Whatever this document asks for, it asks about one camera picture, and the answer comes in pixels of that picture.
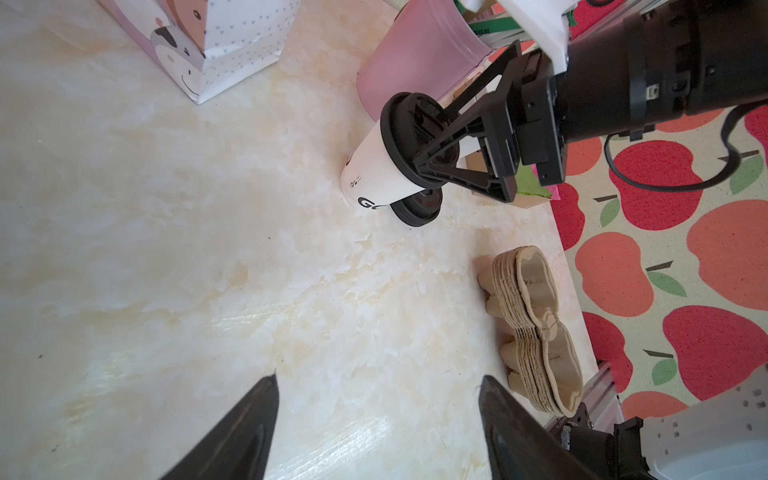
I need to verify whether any black coffee cup lid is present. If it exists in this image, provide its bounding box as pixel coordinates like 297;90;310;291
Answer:
379;92;450;190

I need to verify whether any pink napkin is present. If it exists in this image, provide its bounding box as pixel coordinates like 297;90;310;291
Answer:
545;185;561;201

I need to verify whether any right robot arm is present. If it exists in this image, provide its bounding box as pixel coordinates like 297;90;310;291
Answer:
414;1;767;479

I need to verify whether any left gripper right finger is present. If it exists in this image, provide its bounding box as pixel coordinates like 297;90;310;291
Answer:
478;375;585;479

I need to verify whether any pink cup holder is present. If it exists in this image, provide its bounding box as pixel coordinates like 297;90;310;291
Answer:
357;0;491;121

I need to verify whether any stack of black lids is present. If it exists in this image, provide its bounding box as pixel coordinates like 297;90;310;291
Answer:
390;188;443;228

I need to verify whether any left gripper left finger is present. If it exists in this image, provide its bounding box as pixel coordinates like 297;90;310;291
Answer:
164;375;279;479

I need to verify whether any brown cardboard tray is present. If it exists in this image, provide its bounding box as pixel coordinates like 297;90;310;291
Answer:
462;152;551;209

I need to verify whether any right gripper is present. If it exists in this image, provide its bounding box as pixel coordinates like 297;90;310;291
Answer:
413;40;566;203

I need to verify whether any white patterned gift bag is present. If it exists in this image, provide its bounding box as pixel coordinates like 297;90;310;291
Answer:
100;0;301;105

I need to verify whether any right aluminium frame post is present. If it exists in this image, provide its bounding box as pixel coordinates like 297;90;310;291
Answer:
546;361;625;434

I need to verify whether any green napkin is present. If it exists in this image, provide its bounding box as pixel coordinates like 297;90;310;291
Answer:
515;165;554;199

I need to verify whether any white paper coffee cup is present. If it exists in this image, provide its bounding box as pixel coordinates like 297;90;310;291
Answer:
340;121;424;210

